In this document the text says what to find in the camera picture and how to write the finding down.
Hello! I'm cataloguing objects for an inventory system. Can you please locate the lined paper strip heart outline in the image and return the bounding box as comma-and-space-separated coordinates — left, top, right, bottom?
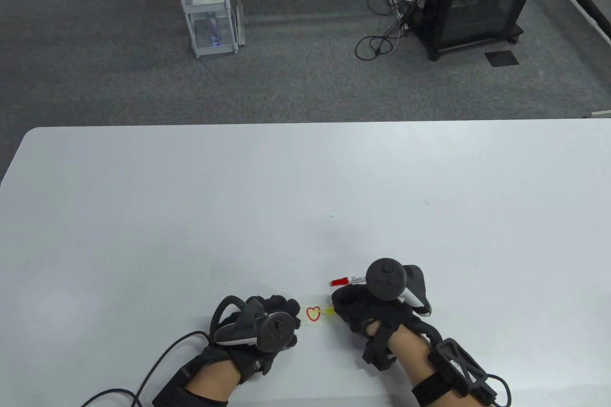
292, 300, 338, 328

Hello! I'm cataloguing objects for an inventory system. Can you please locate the grey white right hand controller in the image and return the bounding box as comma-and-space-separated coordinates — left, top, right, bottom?
366, 258, 433, 317

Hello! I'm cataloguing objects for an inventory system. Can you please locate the black right forearm tracker box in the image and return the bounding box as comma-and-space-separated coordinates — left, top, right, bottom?
411, 338, 499, 407

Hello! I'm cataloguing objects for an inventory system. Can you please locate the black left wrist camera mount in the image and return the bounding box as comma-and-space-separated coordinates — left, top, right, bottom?
238, 354, 269, 385

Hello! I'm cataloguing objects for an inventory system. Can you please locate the white wire trolley cart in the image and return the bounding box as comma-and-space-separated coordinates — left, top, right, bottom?
170, 0, 247, 59

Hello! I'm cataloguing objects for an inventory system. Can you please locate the white floor rail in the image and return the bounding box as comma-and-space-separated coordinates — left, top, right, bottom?
542, 0, 611, 46

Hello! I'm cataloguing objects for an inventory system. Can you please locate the red and white whiteboard marker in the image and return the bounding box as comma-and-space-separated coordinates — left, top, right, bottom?
329, 273, 368, 287

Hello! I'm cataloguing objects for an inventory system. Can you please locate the dark grey left hand controller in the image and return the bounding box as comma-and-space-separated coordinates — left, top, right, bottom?
212, 295, 297, 354

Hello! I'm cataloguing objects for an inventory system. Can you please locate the person's right hand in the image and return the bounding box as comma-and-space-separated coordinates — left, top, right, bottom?
330, 284, 436, 346

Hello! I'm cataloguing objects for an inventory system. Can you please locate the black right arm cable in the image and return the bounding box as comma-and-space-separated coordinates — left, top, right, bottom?
486, 374, 512, 407

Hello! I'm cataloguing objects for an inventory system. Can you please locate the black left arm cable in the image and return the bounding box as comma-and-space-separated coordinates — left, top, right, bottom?
78, 330, 213, 407

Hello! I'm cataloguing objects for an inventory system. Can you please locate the black left forearm sleeve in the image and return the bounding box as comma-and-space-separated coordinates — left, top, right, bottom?
151, 363, 231, 407

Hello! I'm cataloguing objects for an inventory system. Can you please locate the person's right forearm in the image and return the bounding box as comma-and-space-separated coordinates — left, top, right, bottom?
388, 326, 439, 394

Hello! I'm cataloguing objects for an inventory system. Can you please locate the black square floor plate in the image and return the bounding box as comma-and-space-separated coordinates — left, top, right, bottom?
484, 50, 520, 68

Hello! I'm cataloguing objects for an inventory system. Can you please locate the person's left forearm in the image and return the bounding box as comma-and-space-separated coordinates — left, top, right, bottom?
188, 361, 242, 401

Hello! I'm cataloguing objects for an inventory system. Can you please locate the tangle of black floor cables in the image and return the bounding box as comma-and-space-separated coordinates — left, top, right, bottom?
355, 0, 432, 63

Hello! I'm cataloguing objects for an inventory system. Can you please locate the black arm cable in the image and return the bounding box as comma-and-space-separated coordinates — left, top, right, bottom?
78, 330, 213, 407
486, 374, 512, 407

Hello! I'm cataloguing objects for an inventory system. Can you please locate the person's left hand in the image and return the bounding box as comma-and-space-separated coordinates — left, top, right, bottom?
200, 294, 302, 385

